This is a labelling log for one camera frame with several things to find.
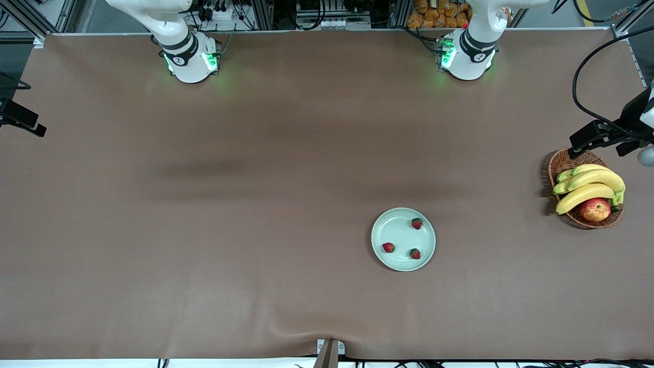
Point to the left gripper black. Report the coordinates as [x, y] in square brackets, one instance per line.
[631, 115]

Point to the red strawberry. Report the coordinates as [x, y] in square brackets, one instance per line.
[388, 247]
[417, 223]
[415, 253]

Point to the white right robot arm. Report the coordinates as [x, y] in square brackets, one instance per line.
[189, 61]

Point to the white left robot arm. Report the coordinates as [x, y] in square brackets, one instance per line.
[470, 56]

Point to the pale green round plate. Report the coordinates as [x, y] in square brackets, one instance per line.
[403, 239]

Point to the brown wicker basket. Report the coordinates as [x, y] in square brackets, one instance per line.
[569, 162]

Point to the yellow banana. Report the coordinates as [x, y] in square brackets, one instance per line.
[582, 195]
[587, 167]
[598, 177]

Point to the red apple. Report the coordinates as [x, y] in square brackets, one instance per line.
[595, 210]

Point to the orange bread rolls pile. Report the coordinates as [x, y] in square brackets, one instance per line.
[439, 15]

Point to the white power strip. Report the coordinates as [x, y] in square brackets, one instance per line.
[219, 14]

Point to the white terminal block row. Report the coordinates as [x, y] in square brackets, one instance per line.
[337, 23]

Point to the grey mounting bar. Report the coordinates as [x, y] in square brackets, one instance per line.
[327, 358]

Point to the aluminium corner frame post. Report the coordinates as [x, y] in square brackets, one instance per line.
[39, 42]
[620, 32]

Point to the white metal bracket plate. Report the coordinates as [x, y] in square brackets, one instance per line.
[342, 347]

